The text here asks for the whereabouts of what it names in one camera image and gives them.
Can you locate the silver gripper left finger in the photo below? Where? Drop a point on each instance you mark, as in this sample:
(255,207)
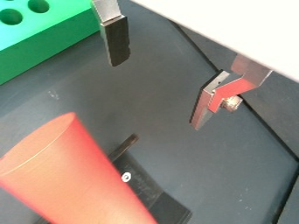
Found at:
(114,30)

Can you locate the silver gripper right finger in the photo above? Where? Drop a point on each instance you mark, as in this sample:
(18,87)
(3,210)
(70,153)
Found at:
(222,90)

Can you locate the red oval cylinder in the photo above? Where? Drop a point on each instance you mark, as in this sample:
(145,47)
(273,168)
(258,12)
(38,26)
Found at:
(59,174)

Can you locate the green foam shape-sorter board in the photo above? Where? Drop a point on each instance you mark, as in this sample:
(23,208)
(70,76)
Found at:
(39,28)

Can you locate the black curved cradle fixture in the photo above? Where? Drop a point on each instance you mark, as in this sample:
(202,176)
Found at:
(167,210)

